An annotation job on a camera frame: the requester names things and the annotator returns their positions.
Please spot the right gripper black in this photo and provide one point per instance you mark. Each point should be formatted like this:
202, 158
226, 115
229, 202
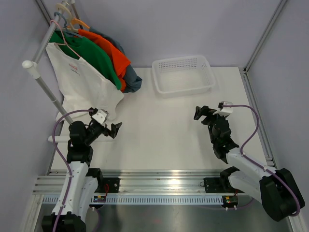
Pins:
205, 111

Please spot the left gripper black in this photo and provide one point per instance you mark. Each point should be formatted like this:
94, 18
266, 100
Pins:
112, 132

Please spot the white t shirt red print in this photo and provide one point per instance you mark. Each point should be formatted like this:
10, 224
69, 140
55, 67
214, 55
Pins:
81, 84

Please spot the pink wire hanger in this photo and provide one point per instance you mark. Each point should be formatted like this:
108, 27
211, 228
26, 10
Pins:
63, 37

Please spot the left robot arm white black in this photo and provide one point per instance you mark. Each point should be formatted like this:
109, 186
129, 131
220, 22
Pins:
81, 181

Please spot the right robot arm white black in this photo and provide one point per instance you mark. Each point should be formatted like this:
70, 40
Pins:
276, 190

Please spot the blue grey t shirt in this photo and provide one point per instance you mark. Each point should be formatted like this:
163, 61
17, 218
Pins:
132, 80

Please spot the orange t shirt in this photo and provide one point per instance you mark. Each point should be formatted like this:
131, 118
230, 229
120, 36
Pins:
119, 60

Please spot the green t shirt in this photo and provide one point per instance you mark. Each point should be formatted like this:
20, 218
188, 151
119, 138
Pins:
90, 52

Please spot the beige hanger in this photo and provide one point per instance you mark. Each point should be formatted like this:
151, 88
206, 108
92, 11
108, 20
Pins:
70, 17

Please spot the blue hanger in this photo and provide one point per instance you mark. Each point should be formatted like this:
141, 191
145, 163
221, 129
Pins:
67, 30

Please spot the orange hanger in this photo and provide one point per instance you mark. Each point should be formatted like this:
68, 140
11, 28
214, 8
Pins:
75, 21

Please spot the white plastic basket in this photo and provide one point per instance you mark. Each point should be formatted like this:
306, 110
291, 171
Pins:
175, 77

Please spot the white metal clothes rack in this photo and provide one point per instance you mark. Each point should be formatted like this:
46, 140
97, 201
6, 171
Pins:
32, 65

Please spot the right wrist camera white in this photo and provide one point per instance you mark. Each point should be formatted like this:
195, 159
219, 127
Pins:
224, 109

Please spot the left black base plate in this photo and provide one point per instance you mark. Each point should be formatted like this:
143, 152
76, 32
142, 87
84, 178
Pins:
109, 185

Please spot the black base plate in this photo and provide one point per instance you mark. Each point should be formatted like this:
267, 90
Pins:
109, 185
217, 185

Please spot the aluminium mounting rail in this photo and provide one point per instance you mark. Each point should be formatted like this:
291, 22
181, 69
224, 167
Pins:
158, 182

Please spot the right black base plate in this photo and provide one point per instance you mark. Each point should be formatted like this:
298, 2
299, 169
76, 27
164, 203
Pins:
217, 185

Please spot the white slotted cable duct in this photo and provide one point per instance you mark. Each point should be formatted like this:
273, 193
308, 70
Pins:
158, 200

